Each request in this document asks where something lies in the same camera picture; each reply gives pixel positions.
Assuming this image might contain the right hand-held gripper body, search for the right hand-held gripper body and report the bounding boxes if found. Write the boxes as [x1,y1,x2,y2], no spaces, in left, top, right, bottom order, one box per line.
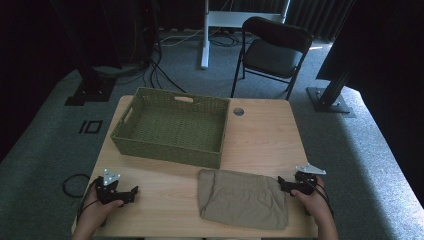
[289,163,327,196]

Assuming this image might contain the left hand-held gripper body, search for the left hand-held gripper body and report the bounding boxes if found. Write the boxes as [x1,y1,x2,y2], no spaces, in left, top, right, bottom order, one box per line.
[94,168,136,206]

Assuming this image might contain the beige shorts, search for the beige shorts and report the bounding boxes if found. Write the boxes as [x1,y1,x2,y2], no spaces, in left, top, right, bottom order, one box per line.
[197,168,290,231]

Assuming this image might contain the green woven basket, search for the green woven basket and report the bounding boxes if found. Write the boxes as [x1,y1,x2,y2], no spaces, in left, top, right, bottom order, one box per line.
[110,86,231,170]

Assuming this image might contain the person's right hand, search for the person's right hand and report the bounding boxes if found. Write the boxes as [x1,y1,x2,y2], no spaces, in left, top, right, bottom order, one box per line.
[291,176,335,222]

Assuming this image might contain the person's left hand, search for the person's left hand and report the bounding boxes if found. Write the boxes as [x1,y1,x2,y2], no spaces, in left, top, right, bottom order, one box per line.
[77,197,125,233]

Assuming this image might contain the light wooden table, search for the light wooden table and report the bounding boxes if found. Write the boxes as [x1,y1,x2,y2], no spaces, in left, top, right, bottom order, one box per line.
[71,95,318,239]

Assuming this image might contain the black folding chair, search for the black folding chair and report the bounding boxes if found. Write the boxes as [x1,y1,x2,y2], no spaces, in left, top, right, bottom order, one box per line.
[230,16,315,101]

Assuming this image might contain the dark equipment cabinet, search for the dark equipment cabinet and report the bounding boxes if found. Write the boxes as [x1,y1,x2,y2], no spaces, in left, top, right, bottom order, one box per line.
[99,0,160,68]

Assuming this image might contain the dark curtain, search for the dark curtain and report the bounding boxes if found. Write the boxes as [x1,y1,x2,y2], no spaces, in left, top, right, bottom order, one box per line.
[285,0,355,43]

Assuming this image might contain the black cable loop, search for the black cable loop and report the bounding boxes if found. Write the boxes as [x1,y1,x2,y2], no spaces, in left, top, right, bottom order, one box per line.
[61,173,91,199]

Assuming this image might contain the black stand with base plate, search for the black stand with base plate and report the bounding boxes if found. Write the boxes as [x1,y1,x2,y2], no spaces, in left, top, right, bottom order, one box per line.
[306,0,357,119]
[49,0,118,107]

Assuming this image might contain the black floor cables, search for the black floor cables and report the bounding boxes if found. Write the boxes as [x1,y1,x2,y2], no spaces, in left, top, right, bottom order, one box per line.
[142,39,188,95]

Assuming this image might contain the white floor cable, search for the white floor cable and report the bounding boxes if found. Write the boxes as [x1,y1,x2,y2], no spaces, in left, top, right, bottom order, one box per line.
[159,27,205,48]

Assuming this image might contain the white desk frame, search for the white desk frame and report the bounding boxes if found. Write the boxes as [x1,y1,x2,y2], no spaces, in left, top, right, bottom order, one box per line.
[200,0,291,71]

